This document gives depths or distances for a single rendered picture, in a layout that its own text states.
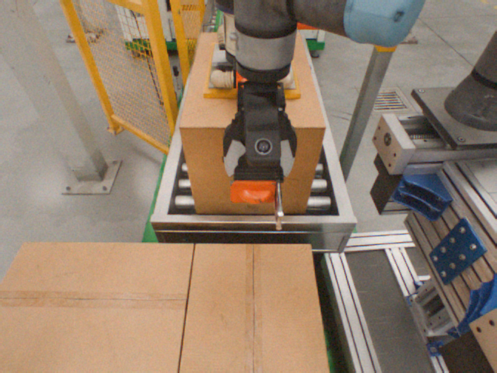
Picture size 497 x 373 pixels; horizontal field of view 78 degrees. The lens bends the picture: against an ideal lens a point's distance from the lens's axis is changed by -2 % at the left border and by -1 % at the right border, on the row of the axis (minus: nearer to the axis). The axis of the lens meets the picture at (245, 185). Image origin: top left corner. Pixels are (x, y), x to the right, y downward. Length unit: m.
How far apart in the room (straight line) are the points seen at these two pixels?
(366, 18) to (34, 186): 2.23
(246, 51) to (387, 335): 1.22
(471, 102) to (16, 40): 1.64
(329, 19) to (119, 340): 0.93
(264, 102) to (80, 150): 1.67
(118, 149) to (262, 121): 2.00
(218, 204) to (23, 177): 1.64
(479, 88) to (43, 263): 1.31
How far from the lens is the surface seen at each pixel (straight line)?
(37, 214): 2.19
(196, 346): 0.97
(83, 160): 2.07
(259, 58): 0.39
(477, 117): 0.87
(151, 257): 1.10
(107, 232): 1.91
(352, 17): 0.32
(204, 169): 0.97
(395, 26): 0.32
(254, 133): 0.41
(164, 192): 1.18
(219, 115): 0.90
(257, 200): 0.50
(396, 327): 1.44
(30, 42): 1.70
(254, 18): 0.38
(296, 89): 0.98
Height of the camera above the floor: 1.48
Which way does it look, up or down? 49 degrees down
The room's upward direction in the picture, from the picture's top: straight up
